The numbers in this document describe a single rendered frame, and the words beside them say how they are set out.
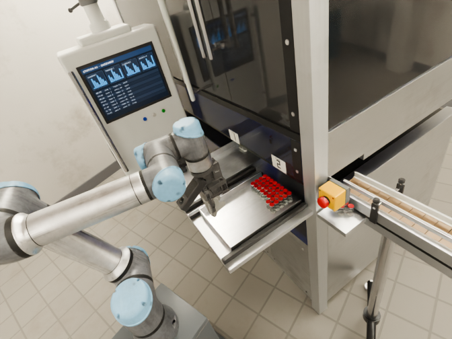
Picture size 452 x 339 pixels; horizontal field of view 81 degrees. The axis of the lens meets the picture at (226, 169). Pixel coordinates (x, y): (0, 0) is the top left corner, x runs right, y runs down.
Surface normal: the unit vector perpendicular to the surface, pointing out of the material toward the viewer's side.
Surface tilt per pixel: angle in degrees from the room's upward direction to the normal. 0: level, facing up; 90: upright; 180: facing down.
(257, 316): 0
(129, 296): 7
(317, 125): 90
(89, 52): 90
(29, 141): 90
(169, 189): 90
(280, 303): 0
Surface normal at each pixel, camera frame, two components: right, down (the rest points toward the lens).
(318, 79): 0.52, 0.42
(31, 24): 0.77, 0.23
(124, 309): -0.18, -0.70
